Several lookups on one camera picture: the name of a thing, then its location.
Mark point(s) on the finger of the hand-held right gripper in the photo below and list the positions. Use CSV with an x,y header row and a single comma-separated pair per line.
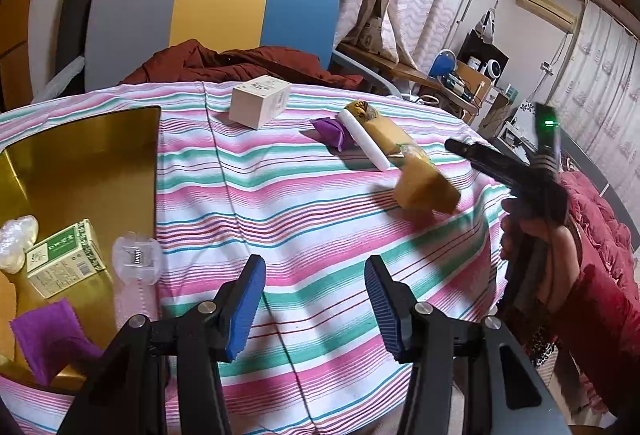
x,y
480,155

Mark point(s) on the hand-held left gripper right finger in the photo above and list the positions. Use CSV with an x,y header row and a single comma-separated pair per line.
x,y
382,310

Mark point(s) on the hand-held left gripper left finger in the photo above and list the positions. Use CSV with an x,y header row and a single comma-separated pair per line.
x,y
245,310

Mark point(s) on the white cylinder tube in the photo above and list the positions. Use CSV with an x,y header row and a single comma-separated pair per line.
x,y
365,142

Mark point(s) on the clear pink plastic container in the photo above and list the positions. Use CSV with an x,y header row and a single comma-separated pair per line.
x,y
135,260

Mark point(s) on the purple cloth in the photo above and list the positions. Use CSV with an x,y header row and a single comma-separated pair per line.
x,y
45,335
332,131

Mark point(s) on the green and white box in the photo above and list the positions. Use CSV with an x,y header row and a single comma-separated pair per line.
x,y
65,260

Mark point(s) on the white cube box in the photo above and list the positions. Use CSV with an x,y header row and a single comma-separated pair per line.
x,y
255,107

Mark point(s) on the gold metal tin box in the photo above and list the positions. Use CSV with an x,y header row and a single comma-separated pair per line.
x,y
90,165

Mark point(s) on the white bubble plastic bag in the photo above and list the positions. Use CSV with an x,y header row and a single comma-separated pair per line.
x,y
17,240

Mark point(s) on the person's right hand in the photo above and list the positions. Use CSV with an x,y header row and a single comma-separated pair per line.
x,y
564,260

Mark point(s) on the white storage rack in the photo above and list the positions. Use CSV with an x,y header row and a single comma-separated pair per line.
x,y
517,130

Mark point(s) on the red quilt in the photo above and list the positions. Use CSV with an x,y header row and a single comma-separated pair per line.
x,y
610,215

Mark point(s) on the white round fan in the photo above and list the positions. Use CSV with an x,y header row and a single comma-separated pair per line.
x,y
492,67

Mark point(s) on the black shelf unit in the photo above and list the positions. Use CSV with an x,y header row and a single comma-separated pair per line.
x,y
475,47

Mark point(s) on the pink green striped tablecloth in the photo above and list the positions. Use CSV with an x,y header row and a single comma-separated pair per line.
x,y
300,215

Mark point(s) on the ship print curtain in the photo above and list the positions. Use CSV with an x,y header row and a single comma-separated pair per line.
x,y
600,80

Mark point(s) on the white garment steamer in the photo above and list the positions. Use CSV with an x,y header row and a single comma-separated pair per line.
x,y
489,22

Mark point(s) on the wooden desk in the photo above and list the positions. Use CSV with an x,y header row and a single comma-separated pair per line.
x,y
380,60

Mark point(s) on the cardboard box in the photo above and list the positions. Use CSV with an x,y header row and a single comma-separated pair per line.
x,y
372,35

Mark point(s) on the beige air conditioner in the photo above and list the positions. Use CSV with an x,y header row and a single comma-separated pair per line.
x,y
545,7

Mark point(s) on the dark red jacket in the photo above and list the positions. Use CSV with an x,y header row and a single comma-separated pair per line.
x,y
260,62

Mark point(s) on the white foam tube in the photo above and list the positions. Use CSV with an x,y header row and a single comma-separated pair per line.
x,y
60,80

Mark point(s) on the grey yellow blue chair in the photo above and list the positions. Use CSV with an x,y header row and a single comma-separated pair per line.
x,y
125,25

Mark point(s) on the black rolled mat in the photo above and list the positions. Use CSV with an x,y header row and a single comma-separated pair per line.
x,y
75,15

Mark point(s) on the wooden wardrobe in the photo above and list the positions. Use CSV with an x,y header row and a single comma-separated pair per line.
x,y
15,40

